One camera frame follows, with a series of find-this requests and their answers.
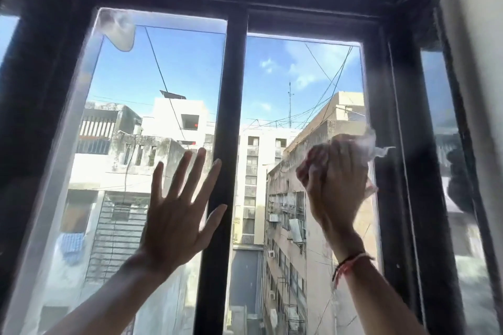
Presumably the white rooftop building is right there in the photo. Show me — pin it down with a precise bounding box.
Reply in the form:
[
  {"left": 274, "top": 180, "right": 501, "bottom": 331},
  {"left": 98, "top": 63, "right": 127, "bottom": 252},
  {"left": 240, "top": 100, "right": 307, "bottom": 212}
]
[{"left": 141, "top": 97, "right": 217, "bottom": 149}]

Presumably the blue hanging laundry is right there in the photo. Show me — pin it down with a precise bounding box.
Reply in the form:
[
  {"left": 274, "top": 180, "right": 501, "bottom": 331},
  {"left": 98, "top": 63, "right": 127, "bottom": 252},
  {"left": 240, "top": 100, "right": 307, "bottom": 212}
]
[{"left": 58, "top": 232, "right": 86, "bottom": 266}]

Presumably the black window frame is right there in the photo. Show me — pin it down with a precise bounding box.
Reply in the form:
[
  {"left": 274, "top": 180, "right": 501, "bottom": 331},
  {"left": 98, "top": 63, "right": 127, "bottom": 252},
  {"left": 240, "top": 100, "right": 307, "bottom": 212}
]
[{"left": 0, "top": 0, "right": 503, "bottom": 335}]

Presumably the narrow glass side pane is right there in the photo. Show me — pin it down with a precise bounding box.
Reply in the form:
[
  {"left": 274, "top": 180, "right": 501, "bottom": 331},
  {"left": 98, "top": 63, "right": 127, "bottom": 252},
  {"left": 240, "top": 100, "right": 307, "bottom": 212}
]
[{"left": 420, "top": 50, "right": 492, "bottom": 335}]

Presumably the person's left forearm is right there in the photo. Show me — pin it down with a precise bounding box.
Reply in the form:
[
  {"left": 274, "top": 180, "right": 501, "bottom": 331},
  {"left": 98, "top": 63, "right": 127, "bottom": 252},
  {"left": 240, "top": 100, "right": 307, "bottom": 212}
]
[{"left": 42, "top": 250, "right": 190, "bottom": 335}]

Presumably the bundle of overhead wires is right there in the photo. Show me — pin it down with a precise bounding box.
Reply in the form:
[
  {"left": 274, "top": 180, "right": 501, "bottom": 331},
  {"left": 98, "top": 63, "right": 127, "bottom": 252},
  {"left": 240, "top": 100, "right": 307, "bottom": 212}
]
[{"left": 245, "top": 43, "right": 354, "bottom": 130}]

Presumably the beige weathered building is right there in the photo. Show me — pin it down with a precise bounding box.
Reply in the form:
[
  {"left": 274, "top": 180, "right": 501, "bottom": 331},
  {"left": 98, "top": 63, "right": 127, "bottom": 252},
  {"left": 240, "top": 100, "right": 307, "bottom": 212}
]
[{"left": 263, "top": 91, "right": 380, "bottom": 335}]

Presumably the person's right forearm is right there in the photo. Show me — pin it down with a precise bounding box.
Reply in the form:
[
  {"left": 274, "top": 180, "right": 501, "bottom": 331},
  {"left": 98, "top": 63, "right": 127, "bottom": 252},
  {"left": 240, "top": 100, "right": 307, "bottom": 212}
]
[{"left": 327, "top": 241, "right": 429, "bottom": 335}]

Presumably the white apartment building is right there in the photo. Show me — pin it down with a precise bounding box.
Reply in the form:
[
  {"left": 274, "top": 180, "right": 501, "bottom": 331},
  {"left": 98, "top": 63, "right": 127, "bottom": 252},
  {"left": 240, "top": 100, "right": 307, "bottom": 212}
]
[{"left": 230, "top": 126, "right": 301, "bottom": 247}]

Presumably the grey weathered concrete building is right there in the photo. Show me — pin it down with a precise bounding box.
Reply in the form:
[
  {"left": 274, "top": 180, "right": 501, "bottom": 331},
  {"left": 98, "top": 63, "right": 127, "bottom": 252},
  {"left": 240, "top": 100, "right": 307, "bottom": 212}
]
[{"left": 37, "top": 101, "right": 215, "bottom": 335}]

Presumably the black overhead cable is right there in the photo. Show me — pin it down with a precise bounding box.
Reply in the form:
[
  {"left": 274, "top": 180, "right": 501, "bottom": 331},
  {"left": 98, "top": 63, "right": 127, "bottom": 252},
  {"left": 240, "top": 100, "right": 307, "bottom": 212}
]
[{"left": 144, "top": 26, "right": 190, "bottom": 147}]

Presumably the white tilted window awning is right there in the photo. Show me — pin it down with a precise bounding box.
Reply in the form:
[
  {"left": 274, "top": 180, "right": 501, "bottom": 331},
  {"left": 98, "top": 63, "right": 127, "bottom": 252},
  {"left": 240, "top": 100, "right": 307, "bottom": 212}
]
[{"left": 288, "top": 218, "right": 306, "bottom": 244}]

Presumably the glass window pane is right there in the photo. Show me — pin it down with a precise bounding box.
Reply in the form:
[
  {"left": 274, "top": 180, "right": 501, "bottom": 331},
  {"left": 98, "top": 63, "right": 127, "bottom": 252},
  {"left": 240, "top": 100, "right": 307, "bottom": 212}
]
[
  {"left": 0, "top": 8, "right": 228, "bottom": 335},
  {"left": 224, "top": 32, "right": 384, "bottom": 335}
]

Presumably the red thread wrist bracelet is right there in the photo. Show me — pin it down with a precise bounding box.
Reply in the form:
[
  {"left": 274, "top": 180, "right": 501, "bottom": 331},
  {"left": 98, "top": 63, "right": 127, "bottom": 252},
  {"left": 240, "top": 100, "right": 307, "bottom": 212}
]
[{"left": 332, "top": 252, "right": 375, "bottom": 289}]

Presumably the person's right hand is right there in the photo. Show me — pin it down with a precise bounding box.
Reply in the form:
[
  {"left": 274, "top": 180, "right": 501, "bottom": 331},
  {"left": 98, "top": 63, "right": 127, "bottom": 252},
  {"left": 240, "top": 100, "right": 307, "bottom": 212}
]
[{"left": 296, "top": 134, "right": 373, "bottom": 254}]

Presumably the white cleaning cloth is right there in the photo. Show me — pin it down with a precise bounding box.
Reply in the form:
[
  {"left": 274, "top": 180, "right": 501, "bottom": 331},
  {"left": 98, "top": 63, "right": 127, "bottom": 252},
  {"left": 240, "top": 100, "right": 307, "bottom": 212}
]
[{"left": 352, "top": 126, "right": 396, "bottom": 199}]

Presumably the person's left hand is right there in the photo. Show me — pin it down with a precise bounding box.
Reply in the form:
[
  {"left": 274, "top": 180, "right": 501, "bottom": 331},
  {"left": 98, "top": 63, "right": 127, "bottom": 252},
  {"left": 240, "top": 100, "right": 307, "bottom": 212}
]
[{"left": 140, "top": 147, "right": 228, "bottom": 273}]

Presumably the thin antenna mast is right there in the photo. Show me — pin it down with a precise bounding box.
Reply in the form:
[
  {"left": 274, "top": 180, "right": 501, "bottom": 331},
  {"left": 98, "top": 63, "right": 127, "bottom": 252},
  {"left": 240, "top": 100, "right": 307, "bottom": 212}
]
[{"left": 287, "top": 81, "right": 294, "bottom": 130}]

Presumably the metal window grille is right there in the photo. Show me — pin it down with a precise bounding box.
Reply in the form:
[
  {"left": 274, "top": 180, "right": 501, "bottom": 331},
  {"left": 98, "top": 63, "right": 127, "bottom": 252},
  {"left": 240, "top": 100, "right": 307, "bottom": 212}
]
[{"left": 85, "top": 193, "right": 151, "bottom": 283}]

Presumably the white torn film scrap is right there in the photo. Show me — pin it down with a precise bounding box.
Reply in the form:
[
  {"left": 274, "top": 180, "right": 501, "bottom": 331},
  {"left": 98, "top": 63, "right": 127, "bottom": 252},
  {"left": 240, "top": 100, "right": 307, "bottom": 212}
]
[{"left": 95, "top": 8, "right": 136, "bottom": 53}]

